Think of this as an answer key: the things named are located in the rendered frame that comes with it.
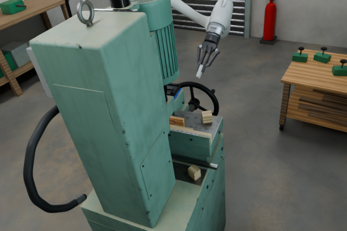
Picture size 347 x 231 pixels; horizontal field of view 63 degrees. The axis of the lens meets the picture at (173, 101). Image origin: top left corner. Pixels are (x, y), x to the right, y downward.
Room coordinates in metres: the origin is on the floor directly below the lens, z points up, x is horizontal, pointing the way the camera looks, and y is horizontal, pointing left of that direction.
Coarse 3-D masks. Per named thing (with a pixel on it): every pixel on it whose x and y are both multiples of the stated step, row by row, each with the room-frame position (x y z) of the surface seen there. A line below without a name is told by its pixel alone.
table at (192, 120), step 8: (184, 104) 1.21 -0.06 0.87; (176, 112) 1.11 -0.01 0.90; (184, 112) 1.10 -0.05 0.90; (192, 112) 1.09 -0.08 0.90; (184, 120) 1.04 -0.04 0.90; (192, 120) 1.03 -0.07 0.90; (200, 120) 1.02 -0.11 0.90; (216, 120) 1.01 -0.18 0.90; (200, 128) 0.97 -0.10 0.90; (208, 128) 0.96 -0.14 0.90; (216, 128) 0.95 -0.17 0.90; (216, 136) 0.93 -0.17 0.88; (176, 144) 0.91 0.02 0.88; (184, 144) 0.89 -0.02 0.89; (192, 144) 0.88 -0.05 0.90; (192, 152) 0.88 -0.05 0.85; (200, 152) 0.86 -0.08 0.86; (208, 152) 0.84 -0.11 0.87
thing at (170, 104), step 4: (168, 96) 1.01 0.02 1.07; (172, 96) 1.01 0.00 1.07; (168, 100) 0.98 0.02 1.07; (172, 100) 0.99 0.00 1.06; (168, 104) 0.96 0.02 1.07; (172, 104) 0.99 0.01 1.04; (168, 108) 0.95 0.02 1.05; (172, 108) 0.98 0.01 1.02; (168, 112) 0.95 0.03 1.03; (172, 112) 0.98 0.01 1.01; (168, 116) 0.94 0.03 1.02
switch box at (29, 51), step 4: (28, 48) 0.73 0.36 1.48; (28, 52) 0.73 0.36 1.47; (32, 52) 0.72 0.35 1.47; (32, 56) 0.73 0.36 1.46; (32, 60) 0.73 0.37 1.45; (36, 60) 0.72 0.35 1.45; (36, 64) 0.73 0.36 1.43; (36, 68) 0.73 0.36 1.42; (40, 72) 0.72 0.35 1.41; (40, 76) 0.73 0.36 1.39; (40, 80) 0.73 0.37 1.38; (44, 80) 0.72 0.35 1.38; (44, 84) 0.73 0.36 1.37; (44, 88) 0.73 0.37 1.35; (48, 88) 0.72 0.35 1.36; (48, 92) 0.73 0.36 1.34; (48, 96) 0.73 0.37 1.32; (52, 96) 0.72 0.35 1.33
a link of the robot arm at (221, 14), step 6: (222, 0) 1.49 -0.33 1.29; (228, 0) 1.49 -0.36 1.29; (216, 6) 1.48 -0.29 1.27; (222, 6) 1.46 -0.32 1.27; (228, 6) 1.46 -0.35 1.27; (216, 12) 1.44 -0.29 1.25; (222, 12) 1.43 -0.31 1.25; (228, 12) 1.44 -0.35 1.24; (210, 18) 1.46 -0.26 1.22; (216, 18) 1.42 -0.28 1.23; (222, 18) 1.42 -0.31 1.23; (228, 18) 1.43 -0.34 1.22; (222, 24) 1.41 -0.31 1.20; (228, 24) 1.45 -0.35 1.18
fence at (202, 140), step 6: (174, 132) 0.91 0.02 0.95; (168, 138) 0.93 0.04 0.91; (174, 138) 0.91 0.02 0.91; (180, 138) 0.90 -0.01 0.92; (186, 138) 0.89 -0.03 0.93; (192, 138) 0.87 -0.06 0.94; (198, 138) 0.86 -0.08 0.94; (204, 138) 0.85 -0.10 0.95; (198, 144) 0.86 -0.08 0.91; (204, 144) 0.85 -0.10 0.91; (210, 144) 0.85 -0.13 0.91
